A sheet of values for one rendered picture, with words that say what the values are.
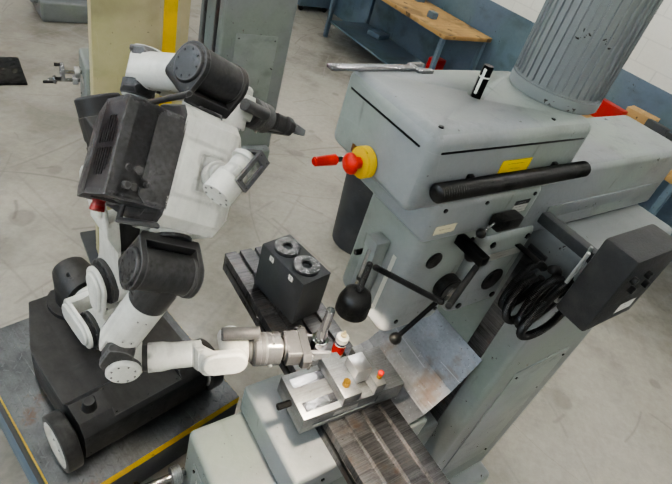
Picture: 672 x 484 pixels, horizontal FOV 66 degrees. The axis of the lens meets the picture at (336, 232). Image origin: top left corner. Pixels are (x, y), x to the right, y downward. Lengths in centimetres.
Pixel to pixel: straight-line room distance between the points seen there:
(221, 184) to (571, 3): 75
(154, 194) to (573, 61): 86
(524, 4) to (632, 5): 514
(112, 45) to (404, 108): 186
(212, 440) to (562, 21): 143
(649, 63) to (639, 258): 444
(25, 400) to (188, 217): 126
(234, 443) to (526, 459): 175
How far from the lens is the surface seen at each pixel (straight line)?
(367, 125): 96
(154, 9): 257
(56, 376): 204
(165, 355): 134
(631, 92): 557
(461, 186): 91
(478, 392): 177
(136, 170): 106
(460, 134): 88
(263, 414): 164
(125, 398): 194
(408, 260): 112
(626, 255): 116
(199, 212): 113
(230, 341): 136
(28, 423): 216
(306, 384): 153
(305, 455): 160
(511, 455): 301
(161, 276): 110
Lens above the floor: 221
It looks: 36 degrees down
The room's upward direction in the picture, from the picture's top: 18 degrees clockwise
